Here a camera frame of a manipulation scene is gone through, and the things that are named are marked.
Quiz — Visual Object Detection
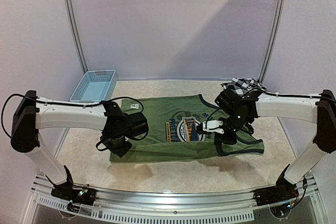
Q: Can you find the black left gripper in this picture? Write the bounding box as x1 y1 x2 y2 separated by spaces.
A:
100 132 132 158

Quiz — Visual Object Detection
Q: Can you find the black white checked shirt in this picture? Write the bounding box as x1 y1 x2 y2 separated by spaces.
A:
220 78 267 96

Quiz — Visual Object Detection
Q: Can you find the green garment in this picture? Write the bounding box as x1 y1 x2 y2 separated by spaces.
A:
109 94 265 163

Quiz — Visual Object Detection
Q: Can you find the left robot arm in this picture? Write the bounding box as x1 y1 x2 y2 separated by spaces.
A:
9 90 149 200

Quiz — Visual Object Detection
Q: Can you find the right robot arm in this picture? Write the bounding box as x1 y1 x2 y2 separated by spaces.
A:
210 89 335 201

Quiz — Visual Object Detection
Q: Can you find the light blue plastic basket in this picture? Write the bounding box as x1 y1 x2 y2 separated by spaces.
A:
69 70 116 102

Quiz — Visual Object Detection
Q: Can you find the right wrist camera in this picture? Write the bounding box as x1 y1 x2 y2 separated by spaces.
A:
196 120 224 134

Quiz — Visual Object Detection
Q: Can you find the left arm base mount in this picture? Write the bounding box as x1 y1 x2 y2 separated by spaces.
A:
48 165 98 214

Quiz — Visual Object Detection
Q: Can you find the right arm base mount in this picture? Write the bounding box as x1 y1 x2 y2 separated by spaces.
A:
253 177 308 209

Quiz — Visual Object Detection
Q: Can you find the front aluminium rail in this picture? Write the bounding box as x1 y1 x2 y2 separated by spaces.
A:
23 175 328 223

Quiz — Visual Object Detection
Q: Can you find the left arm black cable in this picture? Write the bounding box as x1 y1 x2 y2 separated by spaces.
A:
1 93 149 154

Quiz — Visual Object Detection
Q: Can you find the right aluminium wall post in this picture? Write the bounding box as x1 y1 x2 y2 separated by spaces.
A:
258 0 285 83

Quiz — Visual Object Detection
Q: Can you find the aluminium wall post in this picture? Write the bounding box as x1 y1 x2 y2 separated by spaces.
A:
258 0 285 83
64 0 88 73

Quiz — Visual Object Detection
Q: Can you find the left aluminium wall post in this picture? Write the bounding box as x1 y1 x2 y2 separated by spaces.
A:
64 0 88 73

